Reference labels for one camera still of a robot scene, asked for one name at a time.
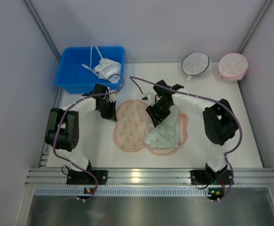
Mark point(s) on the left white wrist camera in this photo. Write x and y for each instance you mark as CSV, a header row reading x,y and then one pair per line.
x,y
111,96

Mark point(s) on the pink floral laundry bag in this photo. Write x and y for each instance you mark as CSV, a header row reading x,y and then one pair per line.
x,y
133,125

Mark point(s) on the white bra in bin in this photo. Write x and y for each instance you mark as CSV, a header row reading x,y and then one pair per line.
x,y
106,69

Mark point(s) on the blue-trimmed round mesh bag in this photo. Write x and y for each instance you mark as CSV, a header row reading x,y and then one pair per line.
x,y
195,65

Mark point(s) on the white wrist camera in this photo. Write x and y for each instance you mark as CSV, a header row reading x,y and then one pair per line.
x,y
111,96
150,98

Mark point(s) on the light green bra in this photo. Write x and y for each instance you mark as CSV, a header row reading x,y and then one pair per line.
x,y
166,134

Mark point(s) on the pink-trimmed round mesh bag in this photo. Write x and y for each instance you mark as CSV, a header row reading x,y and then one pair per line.
x,y
232,67

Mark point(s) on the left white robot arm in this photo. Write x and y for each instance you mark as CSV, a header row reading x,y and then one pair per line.
x,y
62,132

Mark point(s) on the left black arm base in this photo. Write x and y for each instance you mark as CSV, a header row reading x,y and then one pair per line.
x,y
82,178

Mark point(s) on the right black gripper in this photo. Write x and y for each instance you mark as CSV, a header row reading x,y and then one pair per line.
x,y
157,112

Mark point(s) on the aluminium mounting rail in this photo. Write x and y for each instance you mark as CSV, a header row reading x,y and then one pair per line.
x,y
243,177

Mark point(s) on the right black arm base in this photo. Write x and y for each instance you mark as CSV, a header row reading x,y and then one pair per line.
x,y
207,177

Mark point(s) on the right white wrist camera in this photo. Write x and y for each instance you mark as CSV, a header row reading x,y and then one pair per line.
x,y
150,98

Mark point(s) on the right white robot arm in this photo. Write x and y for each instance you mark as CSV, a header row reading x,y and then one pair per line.
x,y
221,126

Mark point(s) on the slotted grey cable duct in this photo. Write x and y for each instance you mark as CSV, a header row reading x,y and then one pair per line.
x,y
127,191

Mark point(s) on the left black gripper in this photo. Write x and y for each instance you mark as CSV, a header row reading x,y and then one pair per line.
x,y
108,108

